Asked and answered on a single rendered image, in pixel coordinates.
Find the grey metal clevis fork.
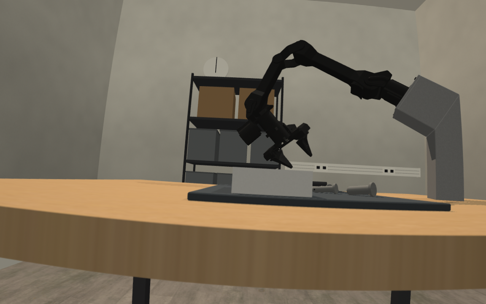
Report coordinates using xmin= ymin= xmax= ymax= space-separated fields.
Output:
xmin=313 ymin=181 xmax=327 ymax=187

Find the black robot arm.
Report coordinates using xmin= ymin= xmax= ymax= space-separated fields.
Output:
xmin=237 ymin=40 xmax=409 ymax=146

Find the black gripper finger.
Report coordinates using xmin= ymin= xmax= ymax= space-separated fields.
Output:
xmin=270 ymin=150 xmax=293 ymax=168
xmin=296 ymin=132 xmax=312 ymax=157

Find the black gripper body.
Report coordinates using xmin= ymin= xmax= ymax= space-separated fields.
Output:
xmin=263 ymin=121 xmax=310 ymax=161

